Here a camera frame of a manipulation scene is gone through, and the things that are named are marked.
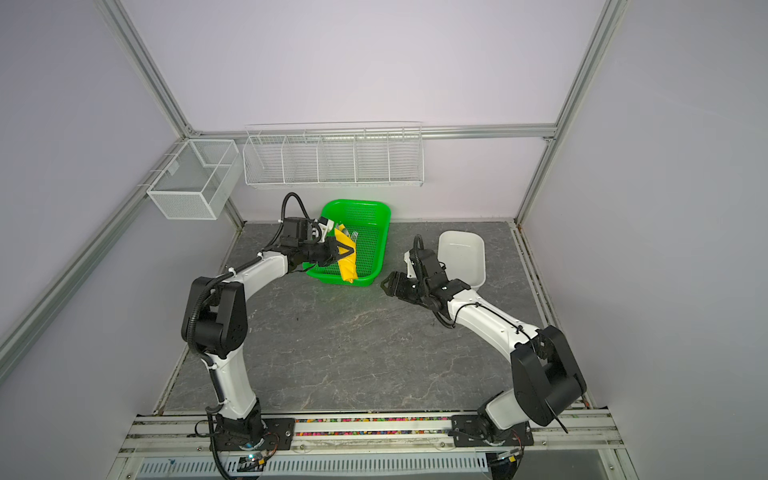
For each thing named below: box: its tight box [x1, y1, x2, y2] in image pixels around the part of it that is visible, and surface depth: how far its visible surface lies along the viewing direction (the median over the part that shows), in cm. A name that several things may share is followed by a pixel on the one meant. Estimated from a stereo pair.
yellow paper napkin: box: [335, 224, 358, 283], surface depth 92 cm
